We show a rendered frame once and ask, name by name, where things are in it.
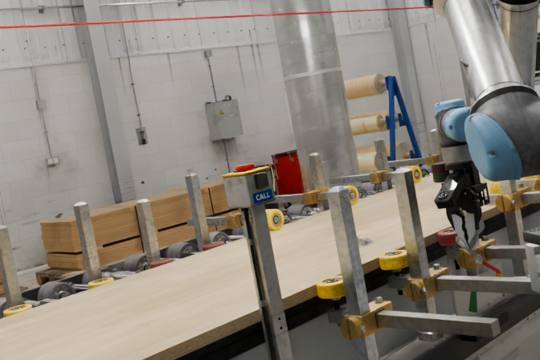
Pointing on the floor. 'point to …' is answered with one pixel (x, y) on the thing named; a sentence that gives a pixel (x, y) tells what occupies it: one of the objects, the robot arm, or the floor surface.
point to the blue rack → (398, 119)
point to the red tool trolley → (288, 173)
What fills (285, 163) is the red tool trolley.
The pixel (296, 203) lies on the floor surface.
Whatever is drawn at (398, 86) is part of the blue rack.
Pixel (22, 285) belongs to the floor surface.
